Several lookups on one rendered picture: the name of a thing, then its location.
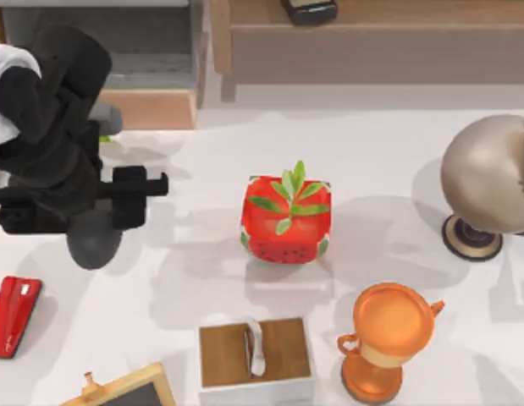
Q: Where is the white tissue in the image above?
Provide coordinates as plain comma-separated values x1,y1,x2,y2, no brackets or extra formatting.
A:
243,320,267,379

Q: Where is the wooden topped white tissue box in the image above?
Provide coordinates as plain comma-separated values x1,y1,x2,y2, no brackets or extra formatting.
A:
197,316,317,406

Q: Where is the wooden open shelf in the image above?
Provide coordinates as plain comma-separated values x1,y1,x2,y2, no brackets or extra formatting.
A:
210,0,524,103

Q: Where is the grey drawer inside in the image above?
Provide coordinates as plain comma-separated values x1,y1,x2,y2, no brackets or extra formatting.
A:
2,0,200,91

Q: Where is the red watermelon plant pot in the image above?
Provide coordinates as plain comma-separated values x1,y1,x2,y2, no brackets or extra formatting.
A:
239,160,334,266

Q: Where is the tan round trophy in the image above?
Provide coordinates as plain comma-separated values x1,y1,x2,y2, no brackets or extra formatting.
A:
439,113,524,261

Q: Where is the dark grey rounded box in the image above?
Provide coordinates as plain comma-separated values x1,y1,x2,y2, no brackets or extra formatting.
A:
65,211,124,271

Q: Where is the orange trophy cup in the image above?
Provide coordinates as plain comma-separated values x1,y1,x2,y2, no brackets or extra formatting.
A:
336,282,446,404

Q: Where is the red stapler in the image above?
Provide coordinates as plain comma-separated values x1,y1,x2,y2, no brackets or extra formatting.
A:
0,275,44,360

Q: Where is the pale wooden drawer front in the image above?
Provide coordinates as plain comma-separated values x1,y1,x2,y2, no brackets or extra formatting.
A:
97,88,198,130

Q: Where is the wooden framed blackboard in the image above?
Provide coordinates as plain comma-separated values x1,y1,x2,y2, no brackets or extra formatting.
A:
57,361,179,406

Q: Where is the black device on shelf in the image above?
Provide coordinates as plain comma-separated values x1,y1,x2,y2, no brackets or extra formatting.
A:
279,0,339,27

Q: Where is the pale grey rounded box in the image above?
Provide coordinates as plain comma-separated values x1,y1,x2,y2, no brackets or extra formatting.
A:
89,101,124,137

